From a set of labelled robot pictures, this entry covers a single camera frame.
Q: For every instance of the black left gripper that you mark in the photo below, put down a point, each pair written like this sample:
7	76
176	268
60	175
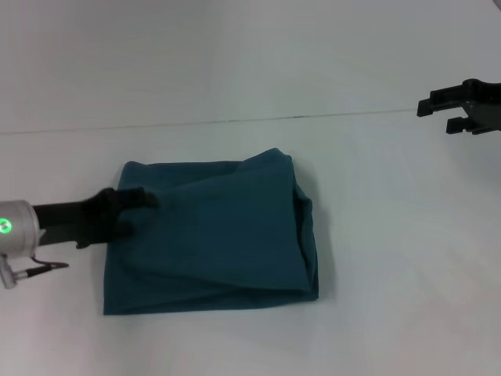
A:
70	223

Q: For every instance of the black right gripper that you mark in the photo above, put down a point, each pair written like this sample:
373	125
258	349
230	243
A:
487	109

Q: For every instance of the teal blue t-shirt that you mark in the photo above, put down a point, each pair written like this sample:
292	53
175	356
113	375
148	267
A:
219	235

